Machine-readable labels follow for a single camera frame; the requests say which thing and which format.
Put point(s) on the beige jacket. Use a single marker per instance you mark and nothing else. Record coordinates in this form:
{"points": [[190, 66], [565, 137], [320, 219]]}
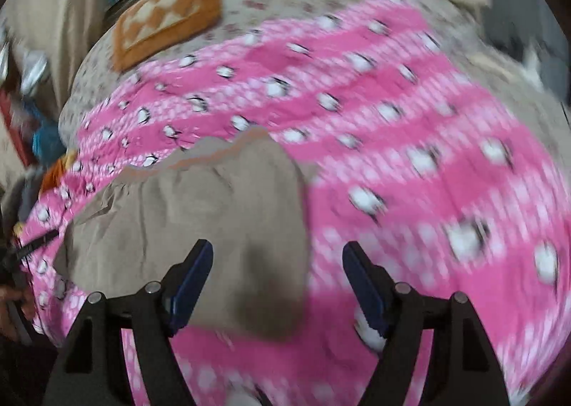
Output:
{"points": [[178, 205]]}

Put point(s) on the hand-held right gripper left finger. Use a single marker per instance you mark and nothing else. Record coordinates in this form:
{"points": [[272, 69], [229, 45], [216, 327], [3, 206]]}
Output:
{"points": [[189, 285]]}

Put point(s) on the orange cloth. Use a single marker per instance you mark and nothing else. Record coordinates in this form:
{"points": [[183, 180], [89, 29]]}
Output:
{"points": [[58, 174]]}

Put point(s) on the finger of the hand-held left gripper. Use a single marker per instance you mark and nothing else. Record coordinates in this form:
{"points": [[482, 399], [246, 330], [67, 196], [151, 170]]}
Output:
{"points": [[39, 242]]}

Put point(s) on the blue cloth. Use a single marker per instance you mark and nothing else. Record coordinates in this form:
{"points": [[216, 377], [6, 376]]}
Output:
{"points": [[48, 143]]}

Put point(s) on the beige curtain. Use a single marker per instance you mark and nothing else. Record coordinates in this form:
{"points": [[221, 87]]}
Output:
{"points": [[58, 9]]}

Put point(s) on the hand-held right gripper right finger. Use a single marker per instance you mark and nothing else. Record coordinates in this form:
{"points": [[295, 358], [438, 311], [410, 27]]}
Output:
{"points": [[366, 290]]}

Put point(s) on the pink penguin print blanket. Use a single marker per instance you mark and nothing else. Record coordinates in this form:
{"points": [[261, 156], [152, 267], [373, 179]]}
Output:
{"points": [[401, 143]]}

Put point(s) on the orange checkered mat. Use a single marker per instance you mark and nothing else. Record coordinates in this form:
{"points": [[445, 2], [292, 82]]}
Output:
{"points": [[165, 18]]}

